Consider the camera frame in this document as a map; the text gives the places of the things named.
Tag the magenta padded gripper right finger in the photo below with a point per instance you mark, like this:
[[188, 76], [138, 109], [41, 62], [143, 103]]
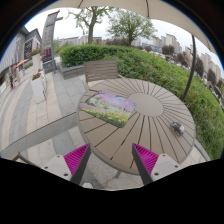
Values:
[[152, 166]]

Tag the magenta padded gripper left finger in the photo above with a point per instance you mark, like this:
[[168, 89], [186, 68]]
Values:
[[70, 167]]

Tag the grey patterned computer mouse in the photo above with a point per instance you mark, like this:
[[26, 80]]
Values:
[[178, 127]]

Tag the grey chair armrest near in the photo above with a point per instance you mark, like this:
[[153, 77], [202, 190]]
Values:
[[40, 135]]

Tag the round slatted outdoor table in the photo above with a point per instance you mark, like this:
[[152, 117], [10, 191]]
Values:
[[149, 125]]

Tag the white planter box near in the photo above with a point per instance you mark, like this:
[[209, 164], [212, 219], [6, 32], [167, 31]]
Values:
[[38, 84]]

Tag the white planter box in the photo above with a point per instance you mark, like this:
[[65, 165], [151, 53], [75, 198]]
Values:
[[36, 58], [38, 84]]

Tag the tall dark sign pylon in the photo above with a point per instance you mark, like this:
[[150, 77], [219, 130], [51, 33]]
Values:
[[47, 42]]

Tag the white planter box far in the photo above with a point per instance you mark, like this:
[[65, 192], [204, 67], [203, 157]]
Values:
[[36, 58]]

